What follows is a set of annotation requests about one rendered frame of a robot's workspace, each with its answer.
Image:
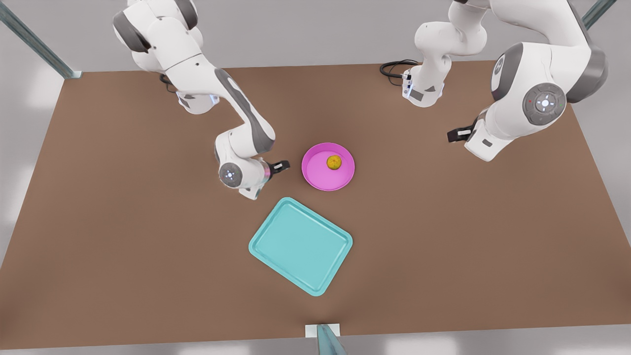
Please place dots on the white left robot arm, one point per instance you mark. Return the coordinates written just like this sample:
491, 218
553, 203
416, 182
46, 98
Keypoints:
537, 79

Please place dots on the orange fruit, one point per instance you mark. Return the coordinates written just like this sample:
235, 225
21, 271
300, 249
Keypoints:
334, 161

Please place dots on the pink plate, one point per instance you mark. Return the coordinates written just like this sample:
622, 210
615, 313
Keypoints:
328, 166

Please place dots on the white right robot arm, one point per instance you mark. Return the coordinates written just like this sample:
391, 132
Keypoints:
192, 69

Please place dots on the silver frame post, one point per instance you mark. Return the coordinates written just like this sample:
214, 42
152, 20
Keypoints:
326, 339
34, 42
597, 12

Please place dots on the turquoise tray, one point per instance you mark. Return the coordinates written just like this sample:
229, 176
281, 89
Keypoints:
300, 245

